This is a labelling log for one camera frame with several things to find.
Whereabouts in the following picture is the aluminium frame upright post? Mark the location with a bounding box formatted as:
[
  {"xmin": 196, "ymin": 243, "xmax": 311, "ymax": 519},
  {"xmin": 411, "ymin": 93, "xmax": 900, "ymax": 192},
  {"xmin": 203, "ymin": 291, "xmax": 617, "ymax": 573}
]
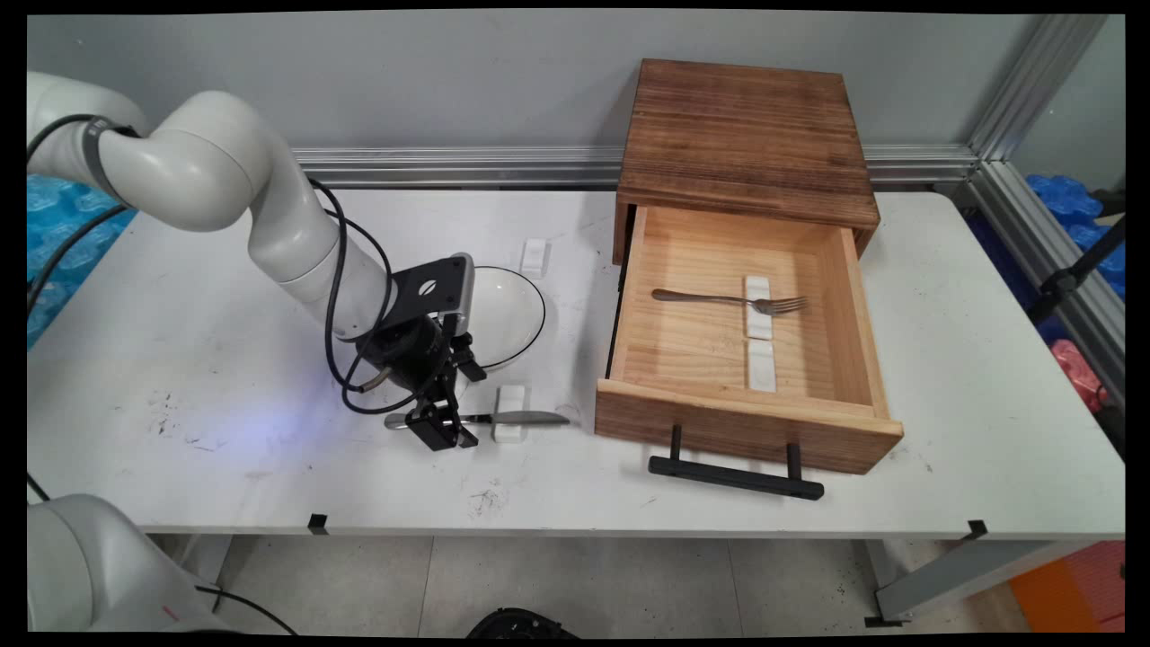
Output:
[{"xmin": 965, "ymin": 13, "xmax": 1111, "ymax": 164}]

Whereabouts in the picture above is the silver black wrist camera mount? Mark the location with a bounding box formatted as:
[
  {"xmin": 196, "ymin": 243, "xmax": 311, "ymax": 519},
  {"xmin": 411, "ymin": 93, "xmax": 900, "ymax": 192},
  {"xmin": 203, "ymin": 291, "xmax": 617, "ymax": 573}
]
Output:
[{"xmin": 392, "ymin": 253, "xmax": 476, "ymax": 335}]

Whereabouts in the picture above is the black round floor object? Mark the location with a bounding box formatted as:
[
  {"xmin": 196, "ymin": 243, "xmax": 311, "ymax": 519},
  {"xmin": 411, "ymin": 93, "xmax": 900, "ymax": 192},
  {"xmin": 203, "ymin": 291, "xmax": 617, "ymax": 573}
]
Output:
[{"xmin": 464, "ymin": 607, "xmax": 581, "ymax": 640}]

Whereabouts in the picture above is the steel fork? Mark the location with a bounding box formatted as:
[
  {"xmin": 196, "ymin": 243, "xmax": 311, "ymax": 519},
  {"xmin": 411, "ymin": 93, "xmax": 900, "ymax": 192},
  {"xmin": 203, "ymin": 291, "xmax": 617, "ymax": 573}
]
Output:
[{"xmin": 651, "ymin": 288, "xmax": 809, "ymax": 316}]

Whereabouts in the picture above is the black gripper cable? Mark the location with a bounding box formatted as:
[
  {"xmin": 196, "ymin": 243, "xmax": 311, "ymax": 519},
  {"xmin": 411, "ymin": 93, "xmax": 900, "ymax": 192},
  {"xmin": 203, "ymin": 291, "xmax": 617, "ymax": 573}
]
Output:
[{"xmin": 27, "ymin": 114, "xmax": 443, "ymax": 417}]

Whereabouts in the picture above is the dark wooden cabinet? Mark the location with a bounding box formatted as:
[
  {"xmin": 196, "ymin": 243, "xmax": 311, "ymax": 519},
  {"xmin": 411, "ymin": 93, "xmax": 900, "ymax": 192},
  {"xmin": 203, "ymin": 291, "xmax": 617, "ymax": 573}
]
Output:
[{"xmin": 612, "ymin": 58, "xmax": 882, "ymax": 267}]

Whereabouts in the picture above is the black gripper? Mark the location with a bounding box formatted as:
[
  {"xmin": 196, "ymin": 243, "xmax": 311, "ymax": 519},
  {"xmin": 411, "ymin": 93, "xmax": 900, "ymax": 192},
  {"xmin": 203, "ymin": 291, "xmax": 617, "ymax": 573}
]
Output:
[{"xmin": 358, "ymin": 313, "xmax": 489, "ymax": 453}]

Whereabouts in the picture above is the steel table knife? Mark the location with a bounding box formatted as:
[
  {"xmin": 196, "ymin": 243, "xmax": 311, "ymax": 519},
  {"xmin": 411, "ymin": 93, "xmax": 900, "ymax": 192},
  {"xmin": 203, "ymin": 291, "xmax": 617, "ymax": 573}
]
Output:
[{"xmin": 385, "ymin": 409, "xmax": 571, "ymax": 431}]

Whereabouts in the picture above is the orange red board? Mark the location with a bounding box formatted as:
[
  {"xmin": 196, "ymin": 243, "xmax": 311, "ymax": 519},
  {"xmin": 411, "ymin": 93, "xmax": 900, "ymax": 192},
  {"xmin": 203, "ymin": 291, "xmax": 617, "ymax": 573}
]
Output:
[{"xmin": 1010, "ymin": 540, "xmax": 1126, "ymax": 634}]

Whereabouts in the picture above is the black base cable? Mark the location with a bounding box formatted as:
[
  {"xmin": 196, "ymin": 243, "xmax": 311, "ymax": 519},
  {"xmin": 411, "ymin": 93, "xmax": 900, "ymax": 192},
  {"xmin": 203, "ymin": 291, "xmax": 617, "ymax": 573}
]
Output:
[{"xmin": 27, "ymin": 471, "xmax": 299, "ymax": 636}]

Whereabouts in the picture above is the aluminium frame rail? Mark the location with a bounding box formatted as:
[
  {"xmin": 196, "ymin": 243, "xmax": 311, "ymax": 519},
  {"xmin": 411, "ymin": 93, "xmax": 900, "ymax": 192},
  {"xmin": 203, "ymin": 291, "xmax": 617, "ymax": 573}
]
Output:
[
  {"xmin": 291, "ymin": 144, "xmax": 980, "ymax": 191},
  {"xmin": 934, "ymin": 160, "xmax": 1126, "ymax": 407}
]

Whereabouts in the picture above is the grey cable strap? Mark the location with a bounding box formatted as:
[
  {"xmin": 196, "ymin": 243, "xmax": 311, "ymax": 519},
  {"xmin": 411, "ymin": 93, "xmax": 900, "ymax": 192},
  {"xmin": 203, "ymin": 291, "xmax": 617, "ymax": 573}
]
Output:
[{"xmin": 83, "ymin": 115, "xmax": 143, "ymax": 209}]

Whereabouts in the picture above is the white table leg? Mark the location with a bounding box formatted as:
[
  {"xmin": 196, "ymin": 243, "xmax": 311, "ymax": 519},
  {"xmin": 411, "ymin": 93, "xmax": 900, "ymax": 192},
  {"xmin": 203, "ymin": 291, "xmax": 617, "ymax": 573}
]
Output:
[
  {"xmin": 864, "ymin": 538, "xmax": 1093, "ymax": 629},
  {"xmin": 148, "ymin": 535, "xmax": 236, "ymax": 614}
]

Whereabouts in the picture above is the blue bubble wrap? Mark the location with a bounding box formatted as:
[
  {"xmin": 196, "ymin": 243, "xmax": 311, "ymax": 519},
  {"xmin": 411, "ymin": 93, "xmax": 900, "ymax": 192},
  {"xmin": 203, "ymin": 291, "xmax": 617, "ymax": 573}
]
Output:
[
  {"xmin": 27, "ymin": 174, "xmax": 137, "ymax": 348},
  {"xmin": 1026, "ymin": 173, "xmax": 1126, "ymax": 299}
]

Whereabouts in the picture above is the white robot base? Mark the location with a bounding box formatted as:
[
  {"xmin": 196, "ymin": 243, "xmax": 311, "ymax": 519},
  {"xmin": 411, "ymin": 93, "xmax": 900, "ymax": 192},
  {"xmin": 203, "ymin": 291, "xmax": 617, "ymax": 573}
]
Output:
[{"xmin": 27, "ymin": 492, "xmax": 236, "ymax": 635}]

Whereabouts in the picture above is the white bowl with black rim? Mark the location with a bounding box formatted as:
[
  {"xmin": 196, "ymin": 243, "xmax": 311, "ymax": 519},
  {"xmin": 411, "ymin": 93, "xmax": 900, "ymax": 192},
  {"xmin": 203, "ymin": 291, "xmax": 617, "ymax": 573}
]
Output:
[{"xmin": 447, "ymin": 265, "xmax": 548, "ymax": 372}]

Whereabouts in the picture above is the black drawer handle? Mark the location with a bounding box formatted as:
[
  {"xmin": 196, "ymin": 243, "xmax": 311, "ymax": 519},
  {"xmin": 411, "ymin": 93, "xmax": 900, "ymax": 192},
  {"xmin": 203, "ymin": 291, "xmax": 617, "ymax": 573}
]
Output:
[{"xmin": 648, "ymin": 424, "xmax": 826, "ymax": 502}]

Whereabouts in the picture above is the pale wooden drawer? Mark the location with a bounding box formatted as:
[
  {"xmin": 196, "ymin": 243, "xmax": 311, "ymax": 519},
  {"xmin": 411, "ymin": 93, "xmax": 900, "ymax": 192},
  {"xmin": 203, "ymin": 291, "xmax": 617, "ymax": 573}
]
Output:
[{"xmin": 594, "ymin": 205, "xmax": 905, "ymax": 476}]

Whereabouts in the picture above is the black drawer slide rail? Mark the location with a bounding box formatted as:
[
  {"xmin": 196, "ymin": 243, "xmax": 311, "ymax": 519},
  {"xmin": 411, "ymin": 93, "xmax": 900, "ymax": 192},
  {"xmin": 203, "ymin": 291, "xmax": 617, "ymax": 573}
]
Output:
[{"xmin": 607, "ymin": 208, "xmax": 627, "ymax": 379}]

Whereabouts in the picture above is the pink red bag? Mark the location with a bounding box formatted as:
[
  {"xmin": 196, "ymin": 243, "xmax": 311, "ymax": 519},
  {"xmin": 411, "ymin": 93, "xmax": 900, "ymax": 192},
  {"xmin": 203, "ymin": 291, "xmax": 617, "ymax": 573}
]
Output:
[{"xmin": 1050, "ymin": 339, "xmax": 1111, "ymax": 413}]

